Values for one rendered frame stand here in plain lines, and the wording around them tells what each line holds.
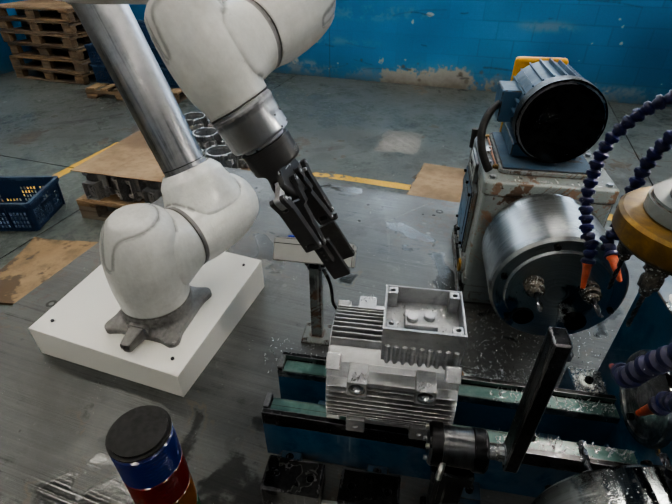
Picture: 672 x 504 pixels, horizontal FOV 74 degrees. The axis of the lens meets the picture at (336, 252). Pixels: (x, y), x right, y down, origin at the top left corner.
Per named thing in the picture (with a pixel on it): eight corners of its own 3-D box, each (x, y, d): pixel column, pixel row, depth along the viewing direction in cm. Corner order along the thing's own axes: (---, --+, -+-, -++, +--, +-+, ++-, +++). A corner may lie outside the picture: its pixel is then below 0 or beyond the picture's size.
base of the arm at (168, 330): (91, 345, 97) (82, 328, 94) (148, 278, 114) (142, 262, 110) (166, 363, 94) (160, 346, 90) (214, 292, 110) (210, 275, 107)
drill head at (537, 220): (564, 254, 118) (596, 167, 104) (609, 359, 89) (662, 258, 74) (468, 245, 122) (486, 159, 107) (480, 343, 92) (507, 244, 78)
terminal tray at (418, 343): (455, 322, 75) (462, 290, 71) (459, 372, 66) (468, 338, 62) (383, 315, 76) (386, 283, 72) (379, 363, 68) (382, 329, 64)
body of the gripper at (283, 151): (276, 141, 58) (313, 199, 62) (292, 119, 64) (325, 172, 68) (232, 164, 61) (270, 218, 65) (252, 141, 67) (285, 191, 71)
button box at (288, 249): (354, 268, 99) (357, 244, 99) (351, 268, 92) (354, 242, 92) (280, 260, 101) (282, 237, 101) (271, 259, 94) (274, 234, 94)
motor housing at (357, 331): (441, 364, 87) (456, 290, 76) (446, 455, 72) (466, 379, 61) (340, 352, 90) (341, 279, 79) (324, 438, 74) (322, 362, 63)
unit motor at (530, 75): (537, 196, 138) (580, 50, 114) (563, 258, 112) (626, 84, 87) (452, 190, 142) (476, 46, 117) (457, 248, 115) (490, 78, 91)
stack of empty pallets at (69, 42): (132, 70, 652) (114, 1, 601) (87, 85, 586) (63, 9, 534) (64, 64, 685) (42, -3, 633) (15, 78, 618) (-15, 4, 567)
